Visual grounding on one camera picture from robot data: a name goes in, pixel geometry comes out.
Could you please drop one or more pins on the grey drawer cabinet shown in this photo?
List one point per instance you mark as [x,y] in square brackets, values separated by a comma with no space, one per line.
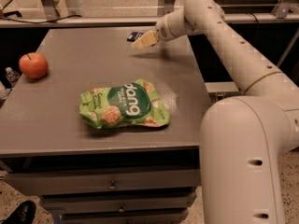
[111,134]

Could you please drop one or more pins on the top grey drawer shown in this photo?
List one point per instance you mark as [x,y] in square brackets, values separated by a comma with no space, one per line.
[104,180]

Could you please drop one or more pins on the metal frame rail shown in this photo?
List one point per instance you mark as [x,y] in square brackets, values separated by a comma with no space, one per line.
[80,22]

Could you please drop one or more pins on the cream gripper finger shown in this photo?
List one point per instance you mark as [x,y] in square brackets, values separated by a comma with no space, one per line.
[149,38]

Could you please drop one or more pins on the red apple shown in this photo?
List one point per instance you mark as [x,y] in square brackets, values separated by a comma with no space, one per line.
[34,65]

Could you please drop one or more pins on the grey drawer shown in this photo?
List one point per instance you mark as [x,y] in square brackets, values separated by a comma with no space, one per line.
[161,216]
[117,203]
[104,180]

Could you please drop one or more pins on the dark blue rxbar wrapper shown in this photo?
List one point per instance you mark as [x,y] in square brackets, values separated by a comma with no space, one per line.
[133,36]

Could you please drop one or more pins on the bottom grey drawer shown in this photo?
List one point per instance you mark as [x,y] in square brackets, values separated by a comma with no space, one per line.
[161,216]

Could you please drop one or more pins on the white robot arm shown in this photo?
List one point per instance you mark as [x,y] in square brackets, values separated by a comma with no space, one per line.
[242,136]

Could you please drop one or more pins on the green rice chip bag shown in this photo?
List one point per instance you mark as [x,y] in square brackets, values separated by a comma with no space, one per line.
[134,104]

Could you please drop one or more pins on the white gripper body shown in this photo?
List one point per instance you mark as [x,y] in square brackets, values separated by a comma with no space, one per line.
[163,30]

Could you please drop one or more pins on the black shoe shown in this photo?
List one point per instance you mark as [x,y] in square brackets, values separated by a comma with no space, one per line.
[23,214]

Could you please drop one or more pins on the clear plastic water bottle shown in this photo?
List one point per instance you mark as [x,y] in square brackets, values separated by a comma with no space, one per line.
[12,76]

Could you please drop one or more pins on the middle grey drawer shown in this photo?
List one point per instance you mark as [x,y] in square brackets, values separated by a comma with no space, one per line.
[117,203]

